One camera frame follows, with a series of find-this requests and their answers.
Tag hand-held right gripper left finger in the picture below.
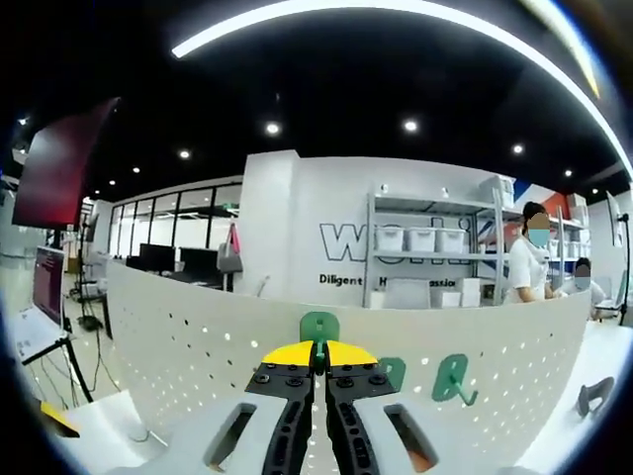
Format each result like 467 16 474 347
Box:
165 339 317 475

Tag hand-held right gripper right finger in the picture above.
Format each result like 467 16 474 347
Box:
323 340 496 475

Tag green hook assembly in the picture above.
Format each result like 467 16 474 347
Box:
431 353 480 407
299 310 342 377
379 356 407 397

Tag white perforated mounting plate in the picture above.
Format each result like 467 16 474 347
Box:
106 259 592 475

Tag black laptop stand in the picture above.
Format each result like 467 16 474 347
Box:
22 335 95 405

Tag white carton box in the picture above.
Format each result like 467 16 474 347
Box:
370 279 430 311

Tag open laptop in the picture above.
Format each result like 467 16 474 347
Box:
14 245 75 365

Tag white storage bin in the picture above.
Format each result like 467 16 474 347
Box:
378 227 407 252
435 228 468 253
406 228 437 253

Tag black desk monitor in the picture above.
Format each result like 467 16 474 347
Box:
138 242 177 273
178 246 220 281

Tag black screen stand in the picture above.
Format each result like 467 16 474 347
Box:
68 217 116 342

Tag grey metal shelf rack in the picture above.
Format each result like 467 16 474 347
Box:
363 190 592 309

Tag large dark red screen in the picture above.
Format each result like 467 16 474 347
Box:
12 96 123 232

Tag round ceiling spotlights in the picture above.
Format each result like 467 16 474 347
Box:
17 116 602 197

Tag black tripod stand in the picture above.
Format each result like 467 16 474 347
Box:
615 212 633 328

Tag long ceiling light strip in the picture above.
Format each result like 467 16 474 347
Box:
170 0 633 179

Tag short ceiling light strip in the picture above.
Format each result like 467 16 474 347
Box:
518 0 603 99

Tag grey bag with pink strap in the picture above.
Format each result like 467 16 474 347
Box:
220 222 244 274

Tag dark grey curved bracket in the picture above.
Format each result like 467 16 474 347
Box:
577 375 616 421

